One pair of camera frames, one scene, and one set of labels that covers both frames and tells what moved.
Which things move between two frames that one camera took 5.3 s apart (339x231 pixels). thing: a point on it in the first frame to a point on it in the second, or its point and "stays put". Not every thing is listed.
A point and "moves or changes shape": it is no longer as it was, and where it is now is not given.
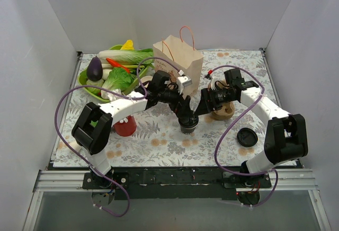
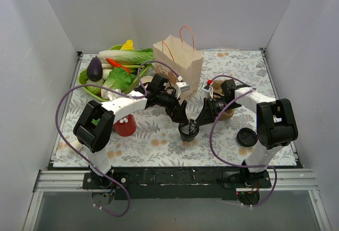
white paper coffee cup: (145, 80) stays put
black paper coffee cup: (187, 131) moves or changes shape
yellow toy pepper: (128, 45) stays put
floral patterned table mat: (159, 141) stays put
